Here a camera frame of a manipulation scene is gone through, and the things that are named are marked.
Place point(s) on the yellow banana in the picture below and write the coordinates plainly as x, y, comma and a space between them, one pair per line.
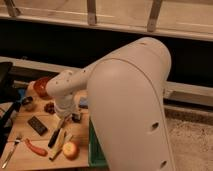
61, 140

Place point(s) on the black chair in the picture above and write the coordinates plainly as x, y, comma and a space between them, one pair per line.
7, 94

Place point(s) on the small metal cup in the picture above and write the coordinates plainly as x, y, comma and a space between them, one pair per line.
28, 103

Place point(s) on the red bowl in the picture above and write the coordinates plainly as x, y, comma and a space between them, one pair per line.
40, 87

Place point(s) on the black handled knife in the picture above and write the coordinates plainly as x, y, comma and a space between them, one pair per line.
55, 133

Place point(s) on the wooden board table top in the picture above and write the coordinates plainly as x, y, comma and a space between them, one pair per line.
23, 159

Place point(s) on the black rectangular remote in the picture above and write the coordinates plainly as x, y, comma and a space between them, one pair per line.
37, 125

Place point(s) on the blue sponge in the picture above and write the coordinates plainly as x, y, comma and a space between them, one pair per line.
83, 103

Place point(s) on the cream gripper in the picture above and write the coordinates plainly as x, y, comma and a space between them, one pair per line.
65, 109

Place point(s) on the red chili pepper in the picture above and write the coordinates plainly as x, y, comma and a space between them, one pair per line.
37, 150

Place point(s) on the silver fork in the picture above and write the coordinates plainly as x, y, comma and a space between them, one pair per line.
16, 142

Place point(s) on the bunch of dark grapes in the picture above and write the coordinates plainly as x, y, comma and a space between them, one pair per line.
49, 108

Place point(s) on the small black metal object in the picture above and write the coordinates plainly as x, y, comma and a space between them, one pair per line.
76, 117

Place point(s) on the green plastic tray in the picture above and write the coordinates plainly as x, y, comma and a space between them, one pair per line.
96, 157

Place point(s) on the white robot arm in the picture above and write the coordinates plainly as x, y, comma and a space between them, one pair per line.
125, 101

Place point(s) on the red yellow apple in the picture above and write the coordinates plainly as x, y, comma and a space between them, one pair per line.
70, 150

